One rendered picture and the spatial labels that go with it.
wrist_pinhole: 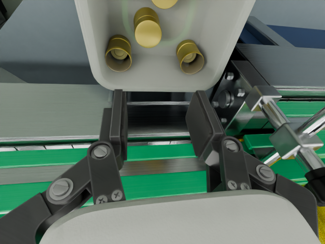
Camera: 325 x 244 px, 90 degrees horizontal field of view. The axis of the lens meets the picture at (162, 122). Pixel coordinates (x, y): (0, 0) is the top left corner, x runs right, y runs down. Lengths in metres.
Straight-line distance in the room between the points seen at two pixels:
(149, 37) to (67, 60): 0.35
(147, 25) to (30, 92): 0.24
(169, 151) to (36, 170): 0.18
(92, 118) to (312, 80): 0.33
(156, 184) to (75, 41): 0.41
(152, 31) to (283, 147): 0.19
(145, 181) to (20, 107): 0.23
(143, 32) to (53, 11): 0.31
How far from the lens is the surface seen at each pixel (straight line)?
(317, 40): 0.59
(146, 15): 0.24
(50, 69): 0.58
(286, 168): 0.31
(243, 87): 0.24
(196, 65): 0.28
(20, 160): 0.30
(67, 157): 0.27
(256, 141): 0.31
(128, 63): 0.25
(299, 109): 0.28
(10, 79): 0.83
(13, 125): 0.32
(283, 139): 0.19
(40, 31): 0.53
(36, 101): 0.34
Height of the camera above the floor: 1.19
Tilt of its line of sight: 39 degrees down
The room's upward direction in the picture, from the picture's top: 171 degrees clockwise
